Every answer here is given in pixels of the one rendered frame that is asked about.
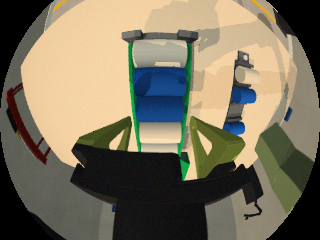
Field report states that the blue plastic bar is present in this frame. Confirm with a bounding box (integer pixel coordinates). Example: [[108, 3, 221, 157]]
[[133, 67, 186, 97], [136, 96, 184, 122], [232, 87, 257, 104], [224, 122, 245, 135]]

